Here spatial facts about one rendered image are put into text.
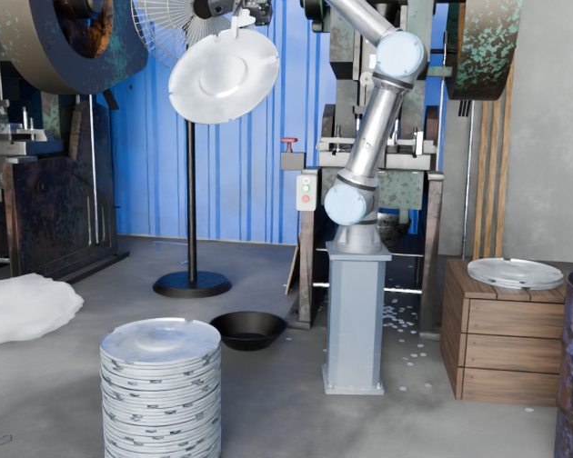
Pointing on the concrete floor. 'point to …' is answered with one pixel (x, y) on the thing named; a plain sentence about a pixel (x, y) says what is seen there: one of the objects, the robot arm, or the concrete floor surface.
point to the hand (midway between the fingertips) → (233, 36)
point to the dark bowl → (248, 329)
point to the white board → (294, 270)
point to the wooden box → (501, 339)
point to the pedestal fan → (190, 280)
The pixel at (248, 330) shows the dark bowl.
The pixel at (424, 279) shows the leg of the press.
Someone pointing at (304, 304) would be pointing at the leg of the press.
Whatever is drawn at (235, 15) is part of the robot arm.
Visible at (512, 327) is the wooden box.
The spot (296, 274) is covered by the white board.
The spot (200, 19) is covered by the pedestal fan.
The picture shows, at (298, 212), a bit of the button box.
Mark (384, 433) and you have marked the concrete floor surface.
